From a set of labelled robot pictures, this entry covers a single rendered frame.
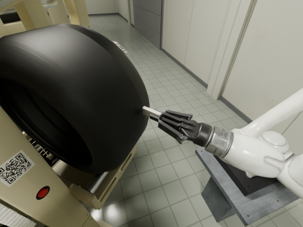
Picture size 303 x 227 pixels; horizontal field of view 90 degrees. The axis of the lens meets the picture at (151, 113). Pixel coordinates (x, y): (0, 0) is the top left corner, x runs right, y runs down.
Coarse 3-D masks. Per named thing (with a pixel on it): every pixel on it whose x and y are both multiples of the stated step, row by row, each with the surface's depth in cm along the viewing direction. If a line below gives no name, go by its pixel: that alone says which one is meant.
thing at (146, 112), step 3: (144, 108) 53; (144, 111) 53; (147, 111) 52; (150, 111) 52; (153, 111) 52; (144, 114) 54; (147, 114) 53; (150, 114) 53; (156, 114) 52; (159, 114) 51
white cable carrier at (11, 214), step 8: (0, 208) 41; (8, 208) 44; (0, 216) 42; (8, 216) 44; (16, 216) 46; (24, 216) 49; (8, 224) 45; (16, 224) 47; (24, 224) 49; (32, 224) 52
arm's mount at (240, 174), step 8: (224, 168) 101; (232, 168) 95; (232, 176) 95; (240, 176) 92; (256, 176) 92; (240, 184) 90; (248, 184) 88; (256, 184) 88; (264, 184) 88; (248, 192) 85
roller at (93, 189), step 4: (108, 172) 74; (96, 176) 70; (100, 176) 70; (104, 176) 71; (92, 180) 69; (96, 180) 69; (100, 180) 69; (88, 184) 68; (92, 184) 67; (96, 184) 68; (100, 184) 70; (88, 188) 66; (92, 188) 66; (96, 188) 68; (92, 192) 66
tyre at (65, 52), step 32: (32, 32) 43; (64, 32) 45; (96, 32) 52; (0, 64) 40; (32, 64) 37; (64, 64) 38; (96, 64) 43; (128, 64) 51; (0, 96) 55; (32, 96) 74; (64, 96) 38; (96, 96) 40; (128, 96) 49; (32, 128) 73; (64, 128) 85; (96, 128) 42; (128, 128) 49; (64, 160) 69; (96, 160) 52
